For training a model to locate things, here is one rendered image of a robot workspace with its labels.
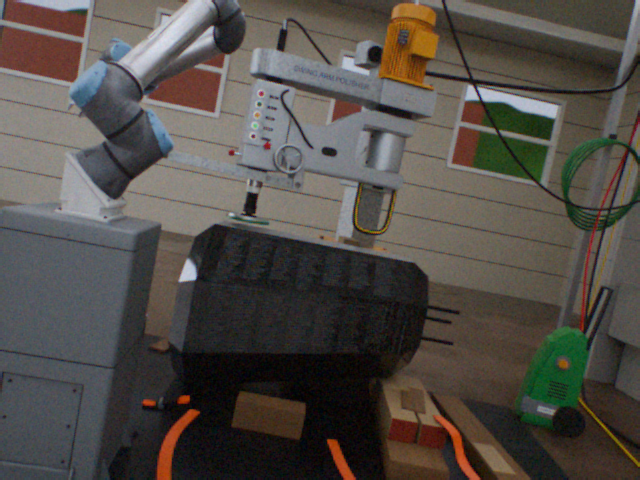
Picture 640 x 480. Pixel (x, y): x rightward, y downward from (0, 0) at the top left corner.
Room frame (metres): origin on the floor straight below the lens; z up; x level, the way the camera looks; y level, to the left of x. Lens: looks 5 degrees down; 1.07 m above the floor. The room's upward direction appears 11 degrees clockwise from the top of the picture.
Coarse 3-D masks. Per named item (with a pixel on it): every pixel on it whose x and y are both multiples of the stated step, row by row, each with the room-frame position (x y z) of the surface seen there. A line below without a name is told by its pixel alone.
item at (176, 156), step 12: (168, 156) 2.65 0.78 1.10; (180, 156) 2.67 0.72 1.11; (192, 156) 2.68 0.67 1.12; (204, 168) 2.70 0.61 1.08; (216, 168) 2.72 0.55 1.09; (228, 168) 2.73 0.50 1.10; (240, 168) 2.75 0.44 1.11; (264, 180) 2.78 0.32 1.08; (276, 180) 2.80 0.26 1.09; (288, 180) 2.82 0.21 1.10
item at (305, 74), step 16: (256, 64) 2.74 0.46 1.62; (272, 64) 2.72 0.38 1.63; (288, 64) 2.74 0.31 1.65; (304, 64) 2.76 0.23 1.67; (320, 64) 2.78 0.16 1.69; (272, 80) 2.79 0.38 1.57; (288, 80) 2.77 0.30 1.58; (304, 80) 2.76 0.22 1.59; (320, 80) 2.78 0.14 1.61; (336, 80) 2.81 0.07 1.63; (352, 80) 2.83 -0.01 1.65; (368, 80) 2.85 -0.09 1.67; (384, 80) 2.87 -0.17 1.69; (336, 96) 2.94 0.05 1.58; (352, 96) 2.85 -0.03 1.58; (368, 96) 2.86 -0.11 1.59; (384, 96) 2.87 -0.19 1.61; (400, 96) 2.89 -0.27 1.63; (416, 96) 2.91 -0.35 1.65; (432, 96) 2.94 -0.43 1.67; (384, 112) 2.93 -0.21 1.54; (400, 112) 2.92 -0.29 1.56; (416, 112) 2.92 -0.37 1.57; (432, 112) 2.94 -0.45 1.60
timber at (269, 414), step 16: (240, 400) 2.31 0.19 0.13; (256, 400) 2.34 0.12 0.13; (272, 400) 2.38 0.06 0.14; (288, 400) 2.41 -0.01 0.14; (240, 416) 2.30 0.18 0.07; (256, 416) 2.30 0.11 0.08; (272, 416) 2.31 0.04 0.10; (288, 416) 2.31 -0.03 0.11; (304, 416) 2.31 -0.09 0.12; (272, 432) 2.31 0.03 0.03; (288, 432) 2.31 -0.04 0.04
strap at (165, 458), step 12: (180, 420) 2.26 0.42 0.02; (444, 420) 2.33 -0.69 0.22; (168, 432) 2.13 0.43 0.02; (180, 432) 2.15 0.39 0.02; (456, 432) 2.24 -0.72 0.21; (168, 444) 2.04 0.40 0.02; (336, 444) 2.33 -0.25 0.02; (456, 444) 2.20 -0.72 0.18; (168, 456) 1.95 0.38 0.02; (336, 456) 2.22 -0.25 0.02; (168, 468) 1.87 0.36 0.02; (348, 468) 2.14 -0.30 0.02; (468, 468) 2.13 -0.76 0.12
